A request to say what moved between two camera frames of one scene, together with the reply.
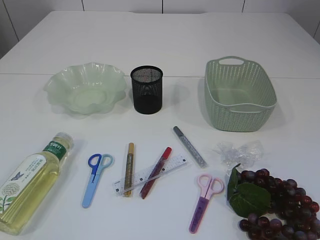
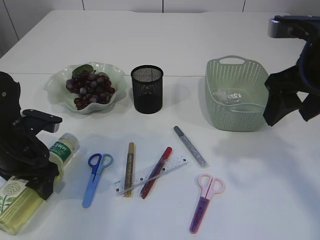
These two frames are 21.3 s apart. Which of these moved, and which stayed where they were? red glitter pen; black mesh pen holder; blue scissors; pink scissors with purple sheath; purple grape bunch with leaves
Moved: purple grape bunch with leaves
Stayed: blue scissors; pink scissors with purple sheath; black mesh pen holder; red glitter pen
